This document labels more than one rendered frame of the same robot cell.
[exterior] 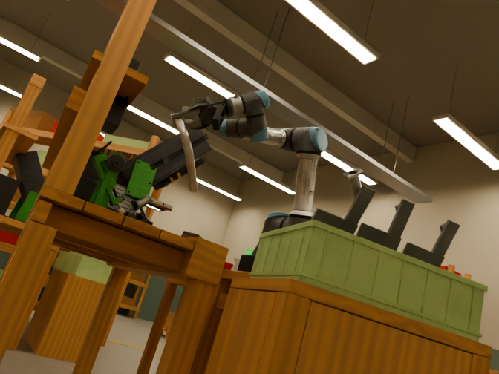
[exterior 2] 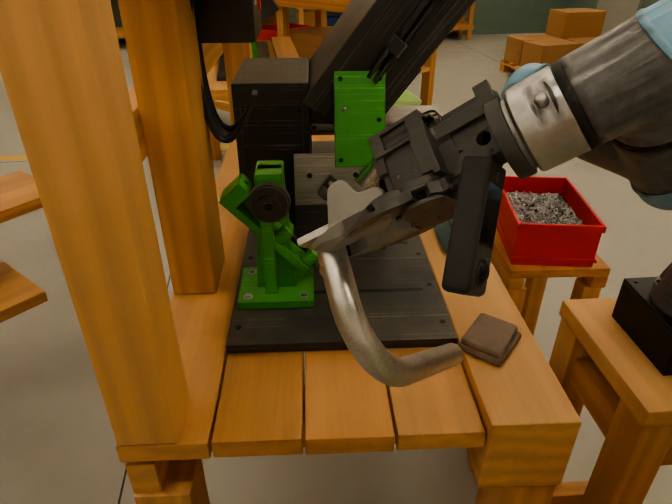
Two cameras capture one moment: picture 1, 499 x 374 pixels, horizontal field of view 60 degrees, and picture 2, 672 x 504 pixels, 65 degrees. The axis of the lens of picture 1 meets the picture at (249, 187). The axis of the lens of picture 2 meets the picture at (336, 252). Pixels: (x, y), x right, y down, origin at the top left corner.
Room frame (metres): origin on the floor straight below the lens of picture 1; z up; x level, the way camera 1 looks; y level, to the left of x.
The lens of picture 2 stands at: (1.03, 0.14, 1.52)
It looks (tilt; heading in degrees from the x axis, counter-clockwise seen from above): 31 degrees down; 22
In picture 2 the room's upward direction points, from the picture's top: straight up
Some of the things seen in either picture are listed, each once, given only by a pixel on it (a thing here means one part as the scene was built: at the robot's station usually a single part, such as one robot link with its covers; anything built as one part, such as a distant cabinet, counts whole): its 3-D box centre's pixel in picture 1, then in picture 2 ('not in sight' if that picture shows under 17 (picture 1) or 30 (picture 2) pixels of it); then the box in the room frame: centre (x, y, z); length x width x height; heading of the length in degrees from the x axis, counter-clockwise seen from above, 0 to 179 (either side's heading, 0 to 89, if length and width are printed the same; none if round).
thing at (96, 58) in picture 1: (102, 99); not in sight; (2.10, 0.87, 1.52); 0.90 x 0.25 x 0.04; 25
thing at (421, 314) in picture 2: not in sight; (330, 211); (2.21, 0.64, 0.89); 1.10 x 0.42 x 0.02; 25
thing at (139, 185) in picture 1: (139, 181); (358, 115); (2.17, 0.55, 1.17); 0.13 x 0.12 x 0.20; 25
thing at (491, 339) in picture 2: (193, 238); (490, 337); (1.81, 0.16, 0.91); 0.10 x 0.08 x 0.03; 165
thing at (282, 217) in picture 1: (277, 227); not in sight; (2.00, -0.18, 1.11); 0.13 x 0.12 x 0.14; 49
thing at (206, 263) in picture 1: (151, 258); (431, 230); (2.33, 0.39, 0.82); 1.50 x 0.14 x 0.15; 25
